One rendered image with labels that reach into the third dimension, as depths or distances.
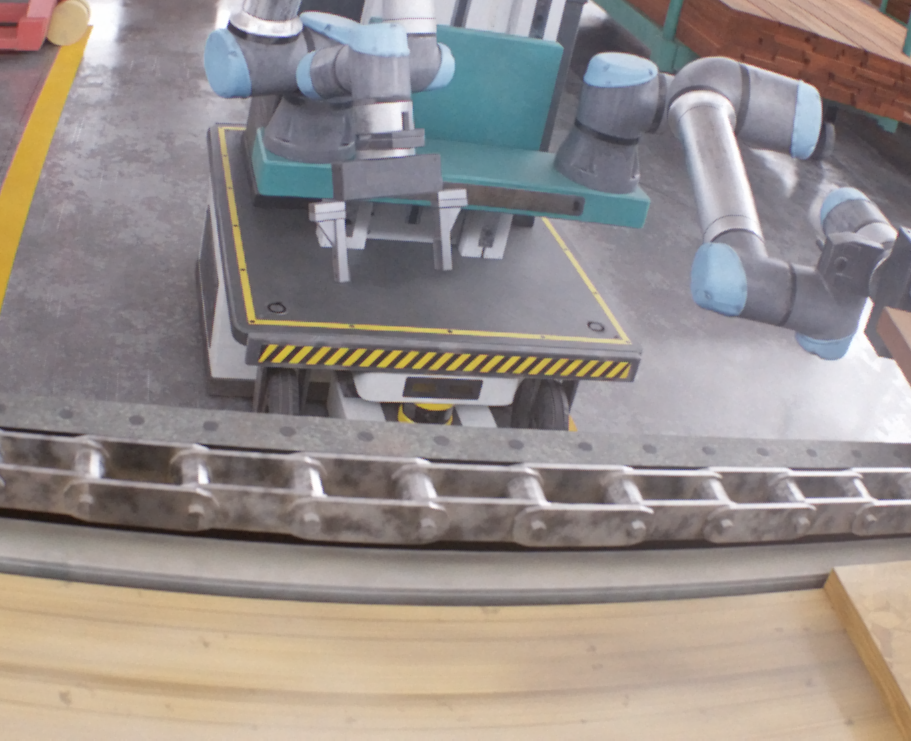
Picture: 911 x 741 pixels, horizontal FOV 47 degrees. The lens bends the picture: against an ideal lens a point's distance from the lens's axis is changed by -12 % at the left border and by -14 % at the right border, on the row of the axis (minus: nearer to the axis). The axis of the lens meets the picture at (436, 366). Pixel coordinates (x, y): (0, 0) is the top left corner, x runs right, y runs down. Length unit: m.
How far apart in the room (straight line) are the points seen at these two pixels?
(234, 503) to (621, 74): 1.38
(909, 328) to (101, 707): 0.79
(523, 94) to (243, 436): 1.37
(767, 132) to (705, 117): 0.14
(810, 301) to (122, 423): 0.80
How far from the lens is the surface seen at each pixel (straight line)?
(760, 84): 1.57
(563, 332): 2.02
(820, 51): 4.07
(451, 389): 1.95
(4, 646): 0.60
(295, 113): 1.82
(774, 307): 1.27
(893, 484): 0.89
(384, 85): 1.46
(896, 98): 4.34
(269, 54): 1.70
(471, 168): 1.92
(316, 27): 1.77
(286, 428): 0.75
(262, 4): 1.68
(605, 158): 1.97
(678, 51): 4.08
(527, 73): 2.02
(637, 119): 1.96
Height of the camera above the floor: 1.26
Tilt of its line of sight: 31 degrees down
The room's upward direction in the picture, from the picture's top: 13 degrees clockwise
